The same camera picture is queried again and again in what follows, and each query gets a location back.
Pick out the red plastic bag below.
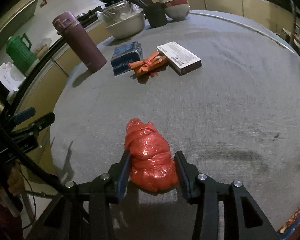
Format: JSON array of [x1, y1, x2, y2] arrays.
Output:
[[125, 118, 178, 192]]

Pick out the blue foil packet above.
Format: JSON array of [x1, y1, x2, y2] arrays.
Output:
[[110, 41, 143, 76]]

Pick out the white cardboard box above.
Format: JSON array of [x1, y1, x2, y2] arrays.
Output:
[[157, 41, 202, 75]]

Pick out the white electric kettle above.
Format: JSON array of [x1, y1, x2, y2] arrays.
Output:
[[0, 62, 26, 103]]

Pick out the green thermos jug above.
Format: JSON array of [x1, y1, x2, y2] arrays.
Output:
[[6, 33, 39, 76]]

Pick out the purple thermos bottle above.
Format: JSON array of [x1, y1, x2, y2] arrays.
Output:
[[52, 11, 107, 73]]

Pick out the orange tied wrapper bundle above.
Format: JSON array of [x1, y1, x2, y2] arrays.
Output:
[[128, 51, 168, 77]]

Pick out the red plastic basket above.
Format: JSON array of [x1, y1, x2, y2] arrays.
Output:
[[277, 206, 300, 240]]

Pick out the steel bowl with plastic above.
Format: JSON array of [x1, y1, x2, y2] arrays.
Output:
[[97, 1, 145, 40]]

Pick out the dark chopstick holder cup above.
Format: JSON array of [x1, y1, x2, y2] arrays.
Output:
[[144, 2, 168, 28]]

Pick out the white stick on table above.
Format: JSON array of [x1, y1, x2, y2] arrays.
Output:
[[192, 12, 296, 53]]

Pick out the stacked red white bowls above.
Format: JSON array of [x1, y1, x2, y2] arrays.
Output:
[[159, 0, 190, 21]]

